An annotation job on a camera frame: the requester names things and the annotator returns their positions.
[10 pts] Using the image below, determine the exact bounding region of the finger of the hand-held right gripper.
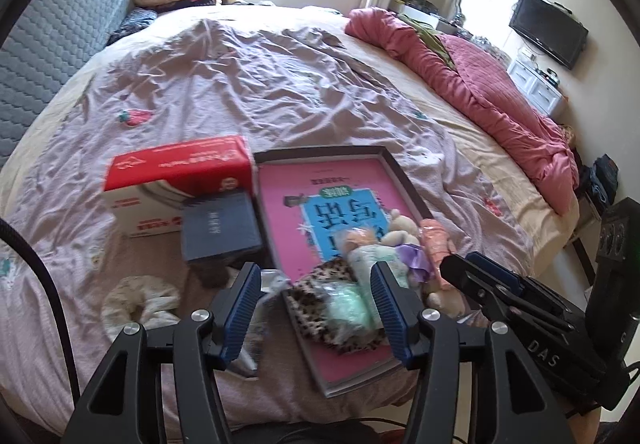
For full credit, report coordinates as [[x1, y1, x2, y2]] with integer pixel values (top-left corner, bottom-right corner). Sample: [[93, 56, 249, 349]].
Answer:
[[440, 254, 576, 332], [465, 251, 571, 312]]

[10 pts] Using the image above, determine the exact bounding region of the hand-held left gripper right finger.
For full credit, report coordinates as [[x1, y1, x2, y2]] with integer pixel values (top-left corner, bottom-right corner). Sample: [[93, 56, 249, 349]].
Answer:
[[369, 260, 571, 444]]

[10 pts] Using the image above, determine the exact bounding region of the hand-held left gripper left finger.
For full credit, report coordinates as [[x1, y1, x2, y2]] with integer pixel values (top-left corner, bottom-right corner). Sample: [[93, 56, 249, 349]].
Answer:
[[60, 261, 263, 444]]

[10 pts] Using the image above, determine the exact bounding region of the bagged mint green sponge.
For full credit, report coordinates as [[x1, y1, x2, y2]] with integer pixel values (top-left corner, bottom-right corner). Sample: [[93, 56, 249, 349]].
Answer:
[[320, 281, 381, 332]]

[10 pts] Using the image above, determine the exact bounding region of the purple cloth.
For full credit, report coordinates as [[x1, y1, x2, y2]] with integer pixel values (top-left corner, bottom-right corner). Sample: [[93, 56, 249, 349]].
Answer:
[[395, 244, 431, 285]]

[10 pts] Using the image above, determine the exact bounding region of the pink sock packet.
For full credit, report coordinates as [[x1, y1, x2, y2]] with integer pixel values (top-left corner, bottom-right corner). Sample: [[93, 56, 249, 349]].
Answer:
[[419, 219, 458, 289]]

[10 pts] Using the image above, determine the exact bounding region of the green tissue packet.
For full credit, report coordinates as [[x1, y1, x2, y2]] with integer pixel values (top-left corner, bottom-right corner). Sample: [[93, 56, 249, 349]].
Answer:
[[347, 244, 396, 329]]

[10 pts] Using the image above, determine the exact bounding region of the leopard print scrunchie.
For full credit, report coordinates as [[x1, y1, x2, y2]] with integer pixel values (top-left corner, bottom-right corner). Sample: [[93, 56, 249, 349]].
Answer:
[[287, 260, 396, 355]]

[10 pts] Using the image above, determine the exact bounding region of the white and pink plush toy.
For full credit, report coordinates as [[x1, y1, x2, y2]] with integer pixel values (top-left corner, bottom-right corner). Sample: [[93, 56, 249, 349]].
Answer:
[[382, 208, 468, 322]]

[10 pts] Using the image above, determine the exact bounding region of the bagged beige puff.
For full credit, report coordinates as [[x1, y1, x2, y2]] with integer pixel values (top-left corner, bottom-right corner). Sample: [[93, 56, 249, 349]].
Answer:
[[332, 226, 376, 265]]

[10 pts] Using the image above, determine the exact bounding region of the pink book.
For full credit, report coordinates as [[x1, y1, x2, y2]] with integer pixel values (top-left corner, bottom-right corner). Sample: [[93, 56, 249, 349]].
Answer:
[[257, 158, 426, 385], [253, 145, 436, 399]]

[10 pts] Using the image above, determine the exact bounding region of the printed plastic packet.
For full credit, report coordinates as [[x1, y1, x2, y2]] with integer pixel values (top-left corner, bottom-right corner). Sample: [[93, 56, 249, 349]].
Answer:
[[235, 269, 293, 377]]

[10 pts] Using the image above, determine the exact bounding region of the dark pouch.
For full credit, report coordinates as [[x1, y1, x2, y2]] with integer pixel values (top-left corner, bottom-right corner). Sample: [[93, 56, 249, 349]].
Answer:
[[192, 259, 233, 287]]

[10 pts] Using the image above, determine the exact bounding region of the dark blue box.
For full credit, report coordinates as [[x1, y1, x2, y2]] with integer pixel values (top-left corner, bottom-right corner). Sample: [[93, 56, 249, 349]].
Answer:
[[180, 190, 265, 267]]

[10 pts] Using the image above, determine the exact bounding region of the white patterned cloth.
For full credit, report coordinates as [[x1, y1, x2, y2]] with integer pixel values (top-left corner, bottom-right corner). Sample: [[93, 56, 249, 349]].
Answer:
[[101, 275, 182, 342]]

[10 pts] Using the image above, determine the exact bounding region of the bed with cream sheet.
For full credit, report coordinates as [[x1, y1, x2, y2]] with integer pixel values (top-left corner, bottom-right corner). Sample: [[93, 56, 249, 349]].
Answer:
[[0, 1, 581, 430]]

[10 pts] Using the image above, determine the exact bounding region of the dark blue bag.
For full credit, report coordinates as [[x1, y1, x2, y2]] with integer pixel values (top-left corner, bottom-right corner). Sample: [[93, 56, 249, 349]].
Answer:
[[580, 154, 621, 209]]

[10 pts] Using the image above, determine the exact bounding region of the red and white tissue box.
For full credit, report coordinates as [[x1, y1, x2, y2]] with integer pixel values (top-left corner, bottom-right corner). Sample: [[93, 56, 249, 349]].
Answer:
[[102, 135, 258, 239]]

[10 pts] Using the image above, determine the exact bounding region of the pink quilt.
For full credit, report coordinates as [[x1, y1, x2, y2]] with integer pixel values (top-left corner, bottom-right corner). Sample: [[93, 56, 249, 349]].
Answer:
[[345, 8, 581, 217]]

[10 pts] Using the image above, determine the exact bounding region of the white drawer cabinet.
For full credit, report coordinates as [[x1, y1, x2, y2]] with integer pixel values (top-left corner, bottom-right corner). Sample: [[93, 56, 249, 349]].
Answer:
[[507, 58, 568, 117]]

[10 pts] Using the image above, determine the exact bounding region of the purple strawberry duvet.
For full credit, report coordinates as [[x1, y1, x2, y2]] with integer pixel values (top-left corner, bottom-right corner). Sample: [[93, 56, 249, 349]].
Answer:
[[0, 18, 536, 425]]

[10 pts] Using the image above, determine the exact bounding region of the olive green cloth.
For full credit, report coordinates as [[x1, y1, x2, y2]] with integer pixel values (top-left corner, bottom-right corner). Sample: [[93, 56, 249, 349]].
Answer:
[[405, 16, 456, 69]]

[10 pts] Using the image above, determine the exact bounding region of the black television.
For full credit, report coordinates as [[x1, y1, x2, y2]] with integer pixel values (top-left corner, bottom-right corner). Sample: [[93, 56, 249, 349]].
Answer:
[[509, 0, 589, 70]]

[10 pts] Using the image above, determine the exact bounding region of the dark patterned cloth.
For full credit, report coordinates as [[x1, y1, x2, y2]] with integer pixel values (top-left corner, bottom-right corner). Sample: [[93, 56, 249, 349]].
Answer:
[[107, 8, 158, 44]]

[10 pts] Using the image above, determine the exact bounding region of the grey quilted headboard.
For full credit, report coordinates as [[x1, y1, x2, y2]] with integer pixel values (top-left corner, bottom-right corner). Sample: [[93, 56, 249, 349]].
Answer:
[[0, 0, 133, 165]]

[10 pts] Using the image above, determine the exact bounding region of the black cable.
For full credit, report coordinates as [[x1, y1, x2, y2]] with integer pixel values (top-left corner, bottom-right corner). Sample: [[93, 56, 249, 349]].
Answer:
[[0, 219, 81, 405]]

